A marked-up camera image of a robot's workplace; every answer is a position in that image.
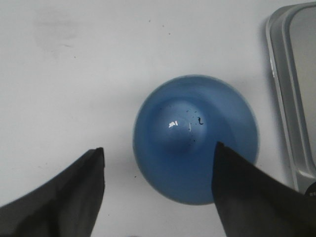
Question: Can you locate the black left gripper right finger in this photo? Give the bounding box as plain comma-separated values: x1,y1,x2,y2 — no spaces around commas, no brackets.
211,142,316,237

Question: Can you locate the light blue plastic cup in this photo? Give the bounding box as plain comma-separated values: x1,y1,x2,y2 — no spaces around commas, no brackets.
133,75,259,205

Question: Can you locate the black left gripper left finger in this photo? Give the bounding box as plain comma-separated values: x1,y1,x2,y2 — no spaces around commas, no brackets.
0,148,105,237

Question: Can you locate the silver digital kitchen scale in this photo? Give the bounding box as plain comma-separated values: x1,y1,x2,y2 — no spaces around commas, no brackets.
266,2,316,198

